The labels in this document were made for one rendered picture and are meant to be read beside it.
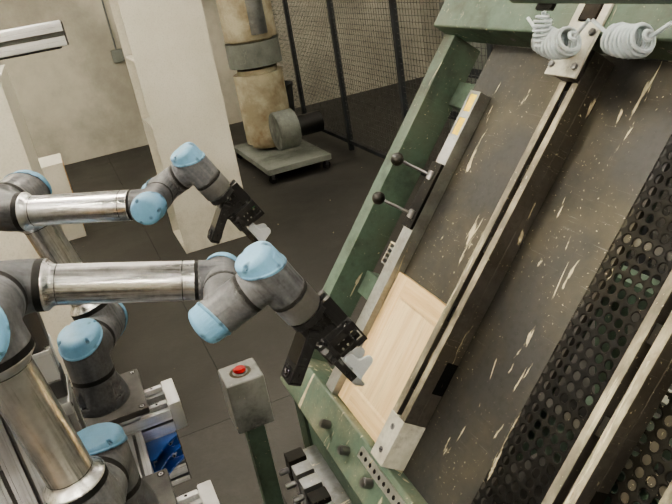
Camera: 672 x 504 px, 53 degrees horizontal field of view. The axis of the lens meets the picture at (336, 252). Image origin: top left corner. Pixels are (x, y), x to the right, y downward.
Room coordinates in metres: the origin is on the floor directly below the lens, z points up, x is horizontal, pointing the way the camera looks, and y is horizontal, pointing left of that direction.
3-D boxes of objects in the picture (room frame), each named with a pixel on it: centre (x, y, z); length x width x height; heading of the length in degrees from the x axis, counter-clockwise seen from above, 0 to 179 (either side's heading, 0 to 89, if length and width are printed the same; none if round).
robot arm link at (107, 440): (1.12, 0.54, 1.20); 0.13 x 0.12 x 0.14; 6
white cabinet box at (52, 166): (6.11, 2.63, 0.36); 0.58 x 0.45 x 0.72; 110
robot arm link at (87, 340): (1.60, 0.71, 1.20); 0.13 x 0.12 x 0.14; 174
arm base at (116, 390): (1.59, 0.71, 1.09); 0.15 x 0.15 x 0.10
